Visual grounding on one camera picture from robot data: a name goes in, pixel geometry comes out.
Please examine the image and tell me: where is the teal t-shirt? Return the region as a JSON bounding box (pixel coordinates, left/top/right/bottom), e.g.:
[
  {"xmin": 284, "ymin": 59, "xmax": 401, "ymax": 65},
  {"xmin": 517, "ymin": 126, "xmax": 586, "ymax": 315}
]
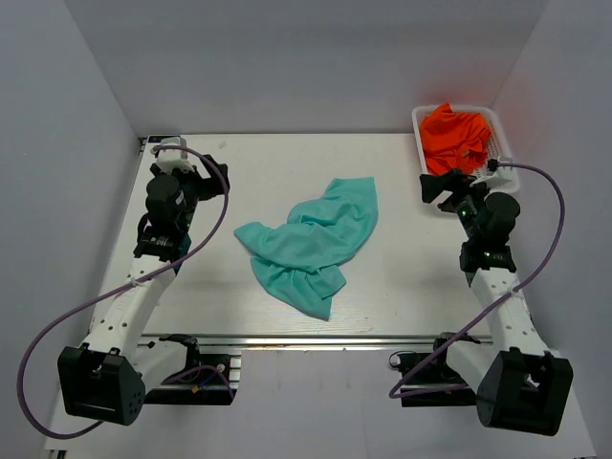
[{"xmin": 233, "ymin": 177, "xmax": 379, "ymax": 321}]

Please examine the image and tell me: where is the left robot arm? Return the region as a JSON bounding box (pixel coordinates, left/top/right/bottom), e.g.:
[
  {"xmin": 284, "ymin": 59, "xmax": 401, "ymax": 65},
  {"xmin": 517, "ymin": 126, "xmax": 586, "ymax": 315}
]
[{"xmin": 57, "ymin": 150, "xmax": 230, "ymax": 426}]

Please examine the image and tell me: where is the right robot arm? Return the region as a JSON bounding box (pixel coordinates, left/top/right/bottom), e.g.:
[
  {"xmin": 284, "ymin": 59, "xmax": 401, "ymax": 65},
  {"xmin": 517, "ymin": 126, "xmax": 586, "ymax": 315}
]
[{"xmin": 420, "ymin": 169, "xmax": 574, "ymax": 436}]

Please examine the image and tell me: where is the orange t-shirt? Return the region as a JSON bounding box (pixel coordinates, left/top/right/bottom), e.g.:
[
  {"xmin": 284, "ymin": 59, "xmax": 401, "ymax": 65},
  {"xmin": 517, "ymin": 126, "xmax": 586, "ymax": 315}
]
[{"xmin": 419, "ymin": 103, "xmax": 492, "ymax": 176}]

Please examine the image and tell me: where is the white plastic basket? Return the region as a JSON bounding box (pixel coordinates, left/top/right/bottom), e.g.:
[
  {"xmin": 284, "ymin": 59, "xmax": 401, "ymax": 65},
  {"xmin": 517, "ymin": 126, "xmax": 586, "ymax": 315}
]
[{"xmin": 412, "ymin": 104, "xmax": 519, "ymax": 193}]

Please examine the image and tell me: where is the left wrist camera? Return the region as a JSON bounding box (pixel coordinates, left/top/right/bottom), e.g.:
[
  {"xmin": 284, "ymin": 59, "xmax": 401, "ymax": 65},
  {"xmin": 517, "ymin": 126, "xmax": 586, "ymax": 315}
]
[{"xmin": 151, "ymin": 137, "xmax": 193, "ymax": 175}]

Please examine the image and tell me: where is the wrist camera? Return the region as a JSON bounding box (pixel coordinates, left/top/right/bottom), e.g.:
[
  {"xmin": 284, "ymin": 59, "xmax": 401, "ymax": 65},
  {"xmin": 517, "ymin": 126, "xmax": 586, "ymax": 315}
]
[
  {"xmin": 470, "ymin": 157, "xmax": 515, "ymax": 189},
  {"xmin": 151, "ymin": 137, "xmax": 193, "ymax": 175}
]

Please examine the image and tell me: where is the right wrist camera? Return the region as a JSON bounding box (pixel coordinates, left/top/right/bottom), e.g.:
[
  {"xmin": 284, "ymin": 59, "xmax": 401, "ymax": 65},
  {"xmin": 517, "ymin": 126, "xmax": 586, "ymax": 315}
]
[{"xmin": 470, "ymin": 157, "xmax": 515, "ymax": 189}]

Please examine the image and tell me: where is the aluminium table rail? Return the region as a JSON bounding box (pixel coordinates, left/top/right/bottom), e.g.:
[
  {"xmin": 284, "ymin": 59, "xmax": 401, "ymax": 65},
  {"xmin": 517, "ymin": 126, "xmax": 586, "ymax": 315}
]
[{"xmin": 85, "ymin": 333, "xmax": 541, "ymax": 351}]

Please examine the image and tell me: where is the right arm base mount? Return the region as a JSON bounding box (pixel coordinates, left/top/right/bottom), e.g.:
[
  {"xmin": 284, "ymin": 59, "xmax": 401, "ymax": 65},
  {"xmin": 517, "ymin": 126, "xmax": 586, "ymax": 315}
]
[{"xmin": 388, "ymin": 351, "xmax": 476, "ymax": 408}]

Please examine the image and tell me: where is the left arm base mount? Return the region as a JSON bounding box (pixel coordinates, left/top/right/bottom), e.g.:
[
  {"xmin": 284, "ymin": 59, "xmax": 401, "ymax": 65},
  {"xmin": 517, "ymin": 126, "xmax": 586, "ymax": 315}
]
[{"xmin": 134, "ymin": 334, "xmax": 241, "ymax": 406}]

